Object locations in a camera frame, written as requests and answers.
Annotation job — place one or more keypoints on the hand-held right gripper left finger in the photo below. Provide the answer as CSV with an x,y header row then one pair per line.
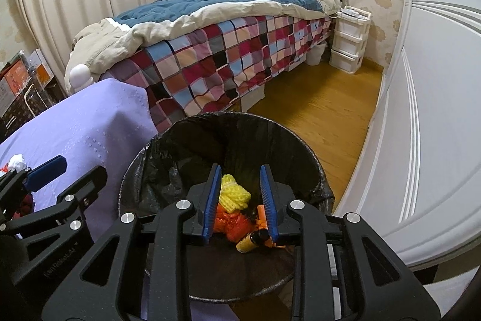
x,y
212,200

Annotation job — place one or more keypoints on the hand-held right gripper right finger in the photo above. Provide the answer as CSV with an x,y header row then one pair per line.
x,y
267,200

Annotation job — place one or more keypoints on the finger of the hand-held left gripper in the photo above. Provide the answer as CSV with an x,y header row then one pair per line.
x,y
88,185
47,170

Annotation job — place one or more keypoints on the yellow foam fruit net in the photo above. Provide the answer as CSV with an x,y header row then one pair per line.
x,y
235,193

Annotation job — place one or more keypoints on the white tissue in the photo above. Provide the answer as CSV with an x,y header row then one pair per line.
x,y
17,161

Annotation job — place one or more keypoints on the orange plastic wrapper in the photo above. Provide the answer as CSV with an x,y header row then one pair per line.
x,y
233,225

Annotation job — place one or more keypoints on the yellow bottle with black cap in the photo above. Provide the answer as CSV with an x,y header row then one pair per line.
x,y
248,244

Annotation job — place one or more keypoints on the black trash bin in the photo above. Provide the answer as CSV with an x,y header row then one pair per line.
x,y
233,144

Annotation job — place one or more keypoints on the purple tablecloth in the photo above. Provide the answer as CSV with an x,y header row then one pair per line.
x,y
86,125

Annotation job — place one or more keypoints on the brown patterned bag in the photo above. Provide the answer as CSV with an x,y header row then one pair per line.
x,y
22,106

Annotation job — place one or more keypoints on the brown cardboard box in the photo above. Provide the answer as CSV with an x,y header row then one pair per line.
x,y
13,80

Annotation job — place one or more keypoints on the white and orange box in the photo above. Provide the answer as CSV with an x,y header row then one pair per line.
x,y
43,67

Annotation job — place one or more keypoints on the plaid bed sheet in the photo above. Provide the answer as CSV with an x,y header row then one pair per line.
x,y
225,54

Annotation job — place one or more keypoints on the small white bin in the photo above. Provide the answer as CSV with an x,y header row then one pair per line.
x,y
315,54

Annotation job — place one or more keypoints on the white plastic drawer unit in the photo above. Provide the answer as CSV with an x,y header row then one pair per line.
x,y
349,39

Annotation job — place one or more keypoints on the white panelled wardrobe door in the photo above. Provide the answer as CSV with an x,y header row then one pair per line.
x,y
432,99

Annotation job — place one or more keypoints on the blue and beige duvet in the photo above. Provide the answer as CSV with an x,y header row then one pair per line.
x,y
210,1

